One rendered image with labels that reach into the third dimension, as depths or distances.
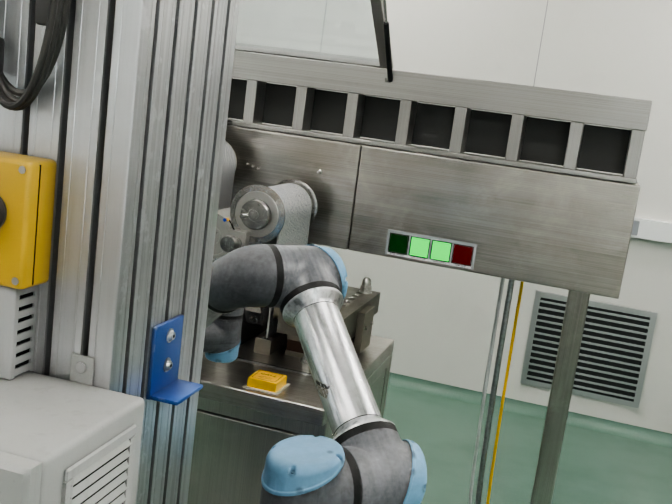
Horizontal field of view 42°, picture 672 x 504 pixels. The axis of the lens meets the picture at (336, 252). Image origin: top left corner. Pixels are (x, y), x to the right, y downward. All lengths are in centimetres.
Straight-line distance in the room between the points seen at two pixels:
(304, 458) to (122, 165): 57
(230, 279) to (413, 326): 340
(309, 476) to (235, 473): 80
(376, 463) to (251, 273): 41
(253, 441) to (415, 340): 297
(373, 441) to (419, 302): 350
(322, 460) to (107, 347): 45
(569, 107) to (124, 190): 160
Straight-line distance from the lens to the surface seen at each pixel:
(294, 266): 155
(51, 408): 91
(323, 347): 148
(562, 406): 262
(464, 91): 237
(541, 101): 234
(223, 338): 192
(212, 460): 208
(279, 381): 197
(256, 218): 216
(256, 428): 200
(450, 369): 491
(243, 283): 153
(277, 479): 129
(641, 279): 473
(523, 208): 235
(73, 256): 96
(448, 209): 238
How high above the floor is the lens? 157
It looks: 10 degrees down
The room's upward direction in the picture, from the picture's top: 7 degrees clockwise
